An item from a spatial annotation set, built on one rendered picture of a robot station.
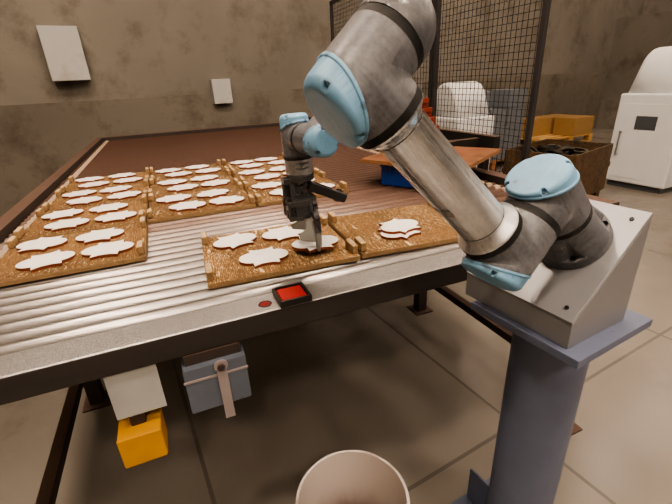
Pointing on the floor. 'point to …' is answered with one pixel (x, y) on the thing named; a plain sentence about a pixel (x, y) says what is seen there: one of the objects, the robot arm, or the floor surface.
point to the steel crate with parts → (587, 157)
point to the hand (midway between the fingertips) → (315, 242)
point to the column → (539, 410)
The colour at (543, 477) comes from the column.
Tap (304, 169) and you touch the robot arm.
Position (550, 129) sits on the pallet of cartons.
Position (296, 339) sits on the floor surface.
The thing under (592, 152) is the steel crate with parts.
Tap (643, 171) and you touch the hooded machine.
